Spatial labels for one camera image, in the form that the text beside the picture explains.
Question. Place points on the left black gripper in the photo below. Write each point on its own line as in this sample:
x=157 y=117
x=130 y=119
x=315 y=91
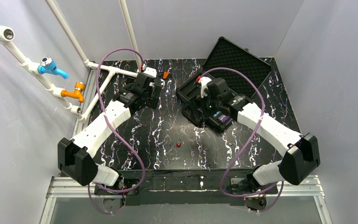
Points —
x=156 y=85

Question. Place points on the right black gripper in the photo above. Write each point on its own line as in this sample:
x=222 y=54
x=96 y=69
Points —
x=196 y=101

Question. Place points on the purple poker chip stack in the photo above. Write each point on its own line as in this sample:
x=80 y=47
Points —
x=223 y=119

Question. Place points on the black poker set case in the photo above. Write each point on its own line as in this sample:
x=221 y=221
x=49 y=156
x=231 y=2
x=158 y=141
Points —
x=243 y=72

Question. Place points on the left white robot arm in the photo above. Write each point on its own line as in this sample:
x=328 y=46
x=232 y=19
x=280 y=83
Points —
x=75 y=155

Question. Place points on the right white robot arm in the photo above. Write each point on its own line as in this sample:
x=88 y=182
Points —
x=300 y=154

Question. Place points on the small orange clip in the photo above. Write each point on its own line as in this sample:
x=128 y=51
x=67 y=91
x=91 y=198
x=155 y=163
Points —
x=166 y=75

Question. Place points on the orange tap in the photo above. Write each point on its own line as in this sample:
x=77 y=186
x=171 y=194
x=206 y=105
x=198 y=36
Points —
x=77 y=93

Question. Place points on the blue tap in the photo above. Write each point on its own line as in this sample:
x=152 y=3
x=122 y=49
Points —
x=48 y=65

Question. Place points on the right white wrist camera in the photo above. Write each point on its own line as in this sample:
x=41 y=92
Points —
x=203 y=81

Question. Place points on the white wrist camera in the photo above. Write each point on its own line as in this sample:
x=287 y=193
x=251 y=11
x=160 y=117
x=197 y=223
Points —
x=150 y=71
x=203 y=81

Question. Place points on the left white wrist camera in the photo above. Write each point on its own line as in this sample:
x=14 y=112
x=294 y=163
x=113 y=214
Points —
x=150 y=71

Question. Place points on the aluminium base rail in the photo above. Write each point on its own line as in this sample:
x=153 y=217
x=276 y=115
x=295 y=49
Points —
x=65 y=187

